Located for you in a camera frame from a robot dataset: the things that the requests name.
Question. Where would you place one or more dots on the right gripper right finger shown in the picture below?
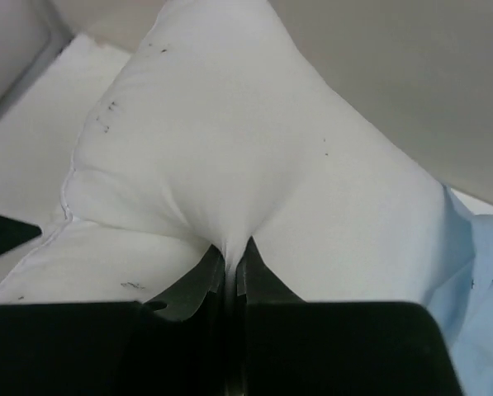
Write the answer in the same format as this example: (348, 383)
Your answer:
(257, 284)

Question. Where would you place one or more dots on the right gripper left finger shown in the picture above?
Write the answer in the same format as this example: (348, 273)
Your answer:
(197, 292)

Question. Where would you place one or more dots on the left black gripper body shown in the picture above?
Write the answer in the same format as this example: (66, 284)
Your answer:
(14, 233)

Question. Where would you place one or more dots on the white pillow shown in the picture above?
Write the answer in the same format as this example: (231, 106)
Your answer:
(218, 131)

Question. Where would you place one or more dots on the light blue pillowcase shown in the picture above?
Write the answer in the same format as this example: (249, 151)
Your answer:
(463, 305)

